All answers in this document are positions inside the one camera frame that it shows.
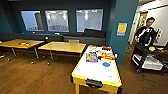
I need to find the yellow wall poster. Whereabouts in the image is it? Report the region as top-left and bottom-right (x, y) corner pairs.
(116, 22), (128, 37)

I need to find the orange and black object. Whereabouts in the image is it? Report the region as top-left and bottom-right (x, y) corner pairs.
(18, 40), (30, 46)

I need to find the yellow round object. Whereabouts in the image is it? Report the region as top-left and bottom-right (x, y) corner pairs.
(148, 46), (156, 51)

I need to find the interior glass window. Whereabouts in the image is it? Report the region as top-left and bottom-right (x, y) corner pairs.
(75, 8), (104, 33)
(44, 9), (70, 33)
(20, 10), (44, 32)

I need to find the long dark grey bench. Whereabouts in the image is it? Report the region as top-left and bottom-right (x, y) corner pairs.
(0, 32), (64, 43)

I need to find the blue bowl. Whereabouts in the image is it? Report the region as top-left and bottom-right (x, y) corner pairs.
(102, 61), (111, 68)

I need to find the white flat box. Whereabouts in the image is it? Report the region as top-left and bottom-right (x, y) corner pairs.
(89, 45), (101, 53)

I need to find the light grey chair back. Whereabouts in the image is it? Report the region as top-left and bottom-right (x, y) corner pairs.
(68, 39), (80, 44)

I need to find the yellow air hockey table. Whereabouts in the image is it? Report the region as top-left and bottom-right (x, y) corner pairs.
(70, 44), (123, 94)

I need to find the dark grey sofa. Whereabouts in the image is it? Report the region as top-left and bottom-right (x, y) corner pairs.
(63, 28), (107, 46)

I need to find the small black round object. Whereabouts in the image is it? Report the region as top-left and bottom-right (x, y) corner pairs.
(44, 35), (49, 42)

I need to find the red and black object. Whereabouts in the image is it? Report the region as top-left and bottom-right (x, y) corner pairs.
(101, 46), (113, 51)

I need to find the light wooden table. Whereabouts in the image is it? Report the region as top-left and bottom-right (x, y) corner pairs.
(37, 41), (87, 61)
(0, 38), (45, 60)

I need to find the orange game box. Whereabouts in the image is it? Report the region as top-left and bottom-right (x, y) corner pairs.
(100, 51), (116, 61)

